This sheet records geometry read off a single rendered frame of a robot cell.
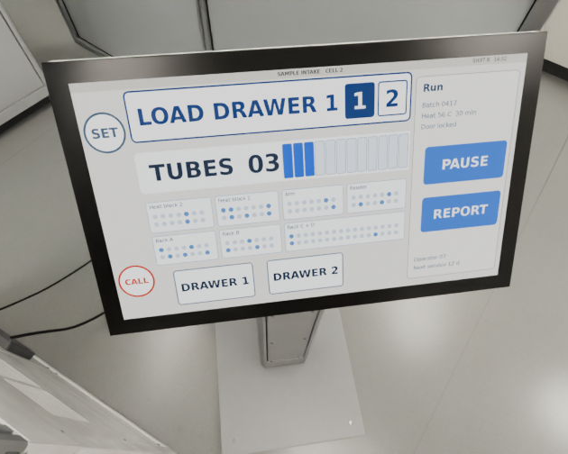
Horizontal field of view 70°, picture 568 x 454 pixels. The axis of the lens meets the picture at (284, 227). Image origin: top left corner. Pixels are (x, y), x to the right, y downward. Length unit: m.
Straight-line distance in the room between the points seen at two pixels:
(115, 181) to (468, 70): 0.39
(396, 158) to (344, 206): 0.08
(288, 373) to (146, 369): 0.48
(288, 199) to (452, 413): 1.23
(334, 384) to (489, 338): 0.61
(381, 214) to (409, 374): 1.11
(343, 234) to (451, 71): 0.21
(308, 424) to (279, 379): 0.16
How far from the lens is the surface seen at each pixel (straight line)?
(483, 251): 0.58
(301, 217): 0.47
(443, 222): 0.53
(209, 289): 0.50
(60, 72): 0.47
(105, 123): 0.46
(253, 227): 0.47
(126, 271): 0.50
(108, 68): 0.46
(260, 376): 1.44
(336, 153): 0.46
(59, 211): 1.93
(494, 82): 0.53
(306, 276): 0.50
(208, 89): 0.44
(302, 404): 1.44
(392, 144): 0.48
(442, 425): 1.57
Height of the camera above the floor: 1.46
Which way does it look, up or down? 60 degrees down
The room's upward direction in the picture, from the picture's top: 4 degrees clockwise
